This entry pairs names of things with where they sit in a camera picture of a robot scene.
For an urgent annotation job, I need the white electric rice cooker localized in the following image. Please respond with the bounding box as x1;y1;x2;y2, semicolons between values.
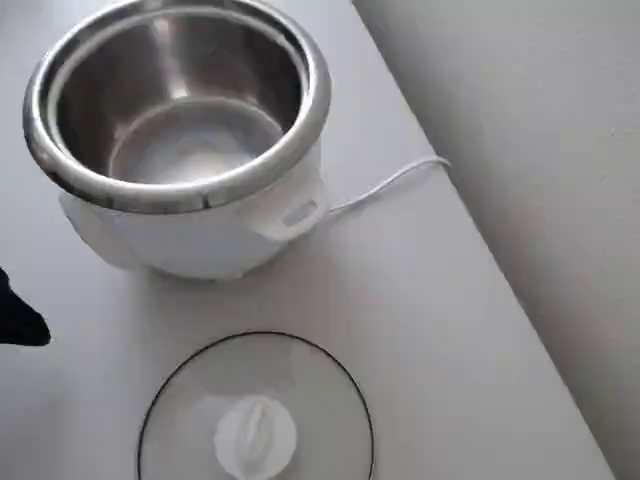
22;0;334;281

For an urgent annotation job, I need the white power cord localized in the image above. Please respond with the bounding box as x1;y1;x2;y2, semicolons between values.
327;155;453;215

